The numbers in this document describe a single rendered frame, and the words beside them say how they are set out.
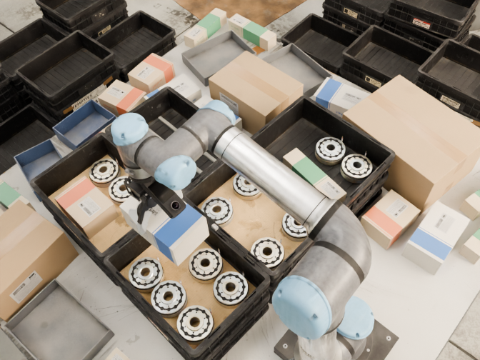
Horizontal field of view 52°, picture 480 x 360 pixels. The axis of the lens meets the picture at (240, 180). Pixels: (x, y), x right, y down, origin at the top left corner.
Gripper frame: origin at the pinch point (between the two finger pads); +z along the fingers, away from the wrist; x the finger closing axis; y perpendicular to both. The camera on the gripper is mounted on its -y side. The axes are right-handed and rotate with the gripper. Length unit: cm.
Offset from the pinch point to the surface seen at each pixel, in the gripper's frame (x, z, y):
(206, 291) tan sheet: 1.1, 27.8, -12.3
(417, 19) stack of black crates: -187, 57, 17
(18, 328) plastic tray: 45, 40, 29
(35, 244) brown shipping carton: 25, 24, 38
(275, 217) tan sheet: -31.7, 27.9, -12.2
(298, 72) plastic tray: -101, 40, 31
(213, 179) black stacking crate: -27.1, 21.4, 9.9
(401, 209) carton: -64, 34, -41
